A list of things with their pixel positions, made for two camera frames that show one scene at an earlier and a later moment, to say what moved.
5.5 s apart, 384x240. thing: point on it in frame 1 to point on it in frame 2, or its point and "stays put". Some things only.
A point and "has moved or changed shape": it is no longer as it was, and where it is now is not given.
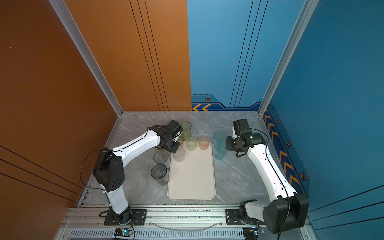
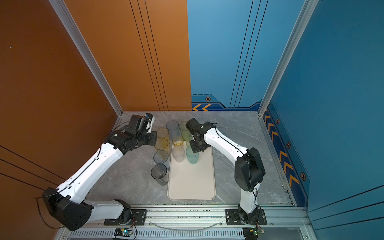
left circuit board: x=124 y=232 stays put
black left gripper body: x=172 y=146 to x=147 y=138
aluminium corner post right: x=306 y=13 stays put
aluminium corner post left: x=63 y=14 stays put
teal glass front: x=219 y=145 has moved or changed shape
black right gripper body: x=232 y=143 to x=196 y=147
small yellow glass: x=180 y=140 stays put
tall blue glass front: x=162 y=156 stays put
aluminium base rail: x=87 y=223 stays put
